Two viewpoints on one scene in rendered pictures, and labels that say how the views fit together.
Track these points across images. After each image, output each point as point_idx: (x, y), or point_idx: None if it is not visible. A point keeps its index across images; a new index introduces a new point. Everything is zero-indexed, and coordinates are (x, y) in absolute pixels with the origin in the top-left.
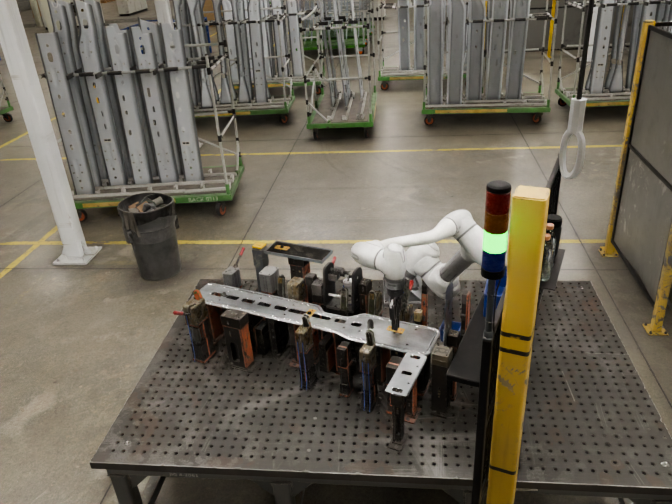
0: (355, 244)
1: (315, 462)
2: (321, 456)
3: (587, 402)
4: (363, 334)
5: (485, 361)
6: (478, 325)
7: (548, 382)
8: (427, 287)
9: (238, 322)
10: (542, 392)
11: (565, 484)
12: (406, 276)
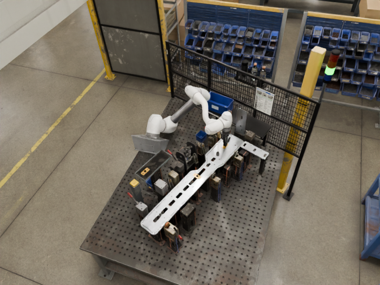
0: (209, 128)
1: (267, 203)
2: (264, 201)
3: (252, 114)
4: (222, 158)
5: (319, 109)
6: (232, 119)
7: None
8: None
9: (195, 208)
10: None
11: (288, 134)
12: (159, 137)
